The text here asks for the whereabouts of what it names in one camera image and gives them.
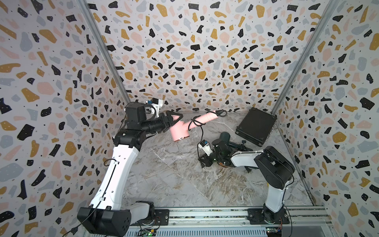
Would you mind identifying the green hair dryer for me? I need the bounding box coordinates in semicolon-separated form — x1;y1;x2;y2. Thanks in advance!
219;132;253;152
218;163;252;173

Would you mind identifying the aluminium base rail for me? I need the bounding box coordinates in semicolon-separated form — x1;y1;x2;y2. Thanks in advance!
81;206;334;237

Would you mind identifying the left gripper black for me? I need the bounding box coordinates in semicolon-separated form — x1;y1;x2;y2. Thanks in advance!
141;111;183;136

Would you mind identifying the pink hair dryer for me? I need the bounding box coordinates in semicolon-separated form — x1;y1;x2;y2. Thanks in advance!
169;110;227;142

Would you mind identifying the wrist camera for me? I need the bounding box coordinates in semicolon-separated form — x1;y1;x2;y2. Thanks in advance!
125;98;164;122
198;140;213;156

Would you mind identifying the black cord of pink dryer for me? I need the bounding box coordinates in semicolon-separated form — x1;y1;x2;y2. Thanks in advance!
188;109;229;161

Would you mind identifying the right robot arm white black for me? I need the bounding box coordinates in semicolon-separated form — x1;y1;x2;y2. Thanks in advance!
197;133;295;224

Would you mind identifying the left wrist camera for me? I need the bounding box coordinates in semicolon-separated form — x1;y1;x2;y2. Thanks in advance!
125;98;164;122

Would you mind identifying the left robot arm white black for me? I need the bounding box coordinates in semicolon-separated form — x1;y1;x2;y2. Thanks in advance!
77;106;183;237

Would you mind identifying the black case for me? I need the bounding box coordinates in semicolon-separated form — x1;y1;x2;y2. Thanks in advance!
235;108;277;147

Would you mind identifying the green circuit board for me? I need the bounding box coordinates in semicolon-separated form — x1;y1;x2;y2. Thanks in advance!
138;229;157;237

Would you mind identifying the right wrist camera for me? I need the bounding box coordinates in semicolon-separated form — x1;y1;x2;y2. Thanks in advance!
198;140;213;156

